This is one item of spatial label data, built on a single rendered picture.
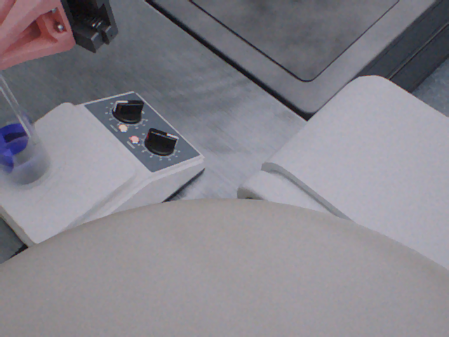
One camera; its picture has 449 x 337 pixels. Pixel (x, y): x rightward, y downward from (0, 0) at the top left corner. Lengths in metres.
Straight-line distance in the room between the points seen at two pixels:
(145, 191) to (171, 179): 0.04
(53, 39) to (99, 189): 0.16
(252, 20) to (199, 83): 0.58
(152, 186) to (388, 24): 0.81
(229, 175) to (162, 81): 0.16
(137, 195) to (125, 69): 0.22
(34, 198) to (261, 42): 0.78
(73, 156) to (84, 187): 0.04
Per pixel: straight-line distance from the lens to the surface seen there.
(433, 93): 1.83
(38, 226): 0.72
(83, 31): 0.63
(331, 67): 1.39
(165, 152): 0.77
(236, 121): 0.85
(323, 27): 1.44
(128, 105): 0.80
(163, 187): 0.77
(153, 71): 0.90
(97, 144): 0.75
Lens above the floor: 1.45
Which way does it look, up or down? 60 degrees down
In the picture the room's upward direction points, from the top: 7 degrees counter-clockwise
